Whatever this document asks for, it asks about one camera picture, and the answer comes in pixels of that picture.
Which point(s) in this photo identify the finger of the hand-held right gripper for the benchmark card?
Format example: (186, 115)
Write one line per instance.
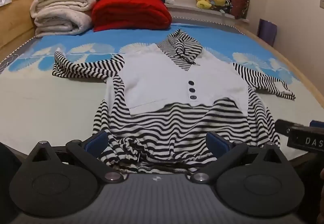
(317, 124)
(283, 127)

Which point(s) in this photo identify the blue patterned bed sheet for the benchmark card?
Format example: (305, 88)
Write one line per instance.
(50, 102)

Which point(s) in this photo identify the cream folded quilt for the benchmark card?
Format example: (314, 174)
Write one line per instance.
(60, 11)

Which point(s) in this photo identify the black white striped toy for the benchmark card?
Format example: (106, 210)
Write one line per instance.
(227, 6)

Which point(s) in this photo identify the wooden headboard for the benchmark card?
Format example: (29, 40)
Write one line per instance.
(15, 18)

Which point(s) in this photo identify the black white striped hooded shirt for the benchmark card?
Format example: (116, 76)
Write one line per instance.
(162, 79)

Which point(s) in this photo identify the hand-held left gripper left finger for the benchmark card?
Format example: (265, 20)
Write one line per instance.
(97, 141)

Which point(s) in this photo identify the purple board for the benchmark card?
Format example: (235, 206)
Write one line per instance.
(267, 32)

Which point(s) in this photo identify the white window sill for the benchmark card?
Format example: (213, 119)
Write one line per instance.
(187, 10)

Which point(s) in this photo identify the white wall socket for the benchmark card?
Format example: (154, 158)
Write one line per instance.
(322, 3)

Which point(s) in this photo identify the wooden bed side rail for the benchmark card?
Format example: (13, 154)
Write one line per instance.
(303, 79)

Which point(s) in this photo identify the red folded blanket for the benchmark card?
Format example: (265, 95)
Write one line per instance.
(131, 13)

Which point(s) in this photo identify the dark red cushion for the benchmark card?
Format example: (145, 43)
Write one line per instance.
(240, 3)

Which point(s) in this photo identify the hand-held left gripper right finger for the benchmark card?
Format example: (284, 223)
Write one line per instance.
(217, 144)

